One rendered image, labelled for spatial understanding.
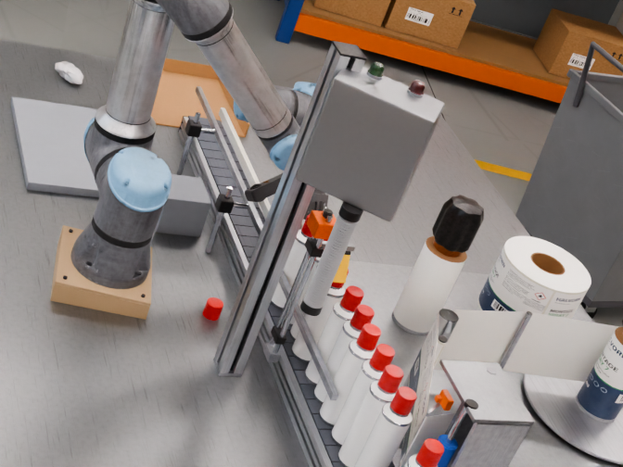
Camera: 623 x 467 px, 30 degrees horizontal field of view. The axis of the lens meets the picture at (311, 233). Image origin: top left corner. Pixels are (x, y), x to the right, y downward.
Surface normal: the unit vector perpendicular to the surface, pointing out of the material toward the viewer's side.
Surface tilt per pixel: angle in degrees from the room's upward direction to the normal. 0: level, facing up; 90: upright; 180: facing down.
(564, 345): 90
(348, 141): 90
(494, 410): 0
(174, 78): 0
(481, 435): 90
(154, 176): 10
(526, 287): 90
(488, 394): 0
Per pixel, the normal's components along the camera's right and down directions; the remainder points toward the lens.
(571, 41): 0.13, 0.56
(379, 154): -0.28, 0.42
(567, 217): -0.88, 0.03
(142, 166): 0.40, -0.69
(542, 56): -0.94, -0.20
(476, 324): 0.36, 0.59
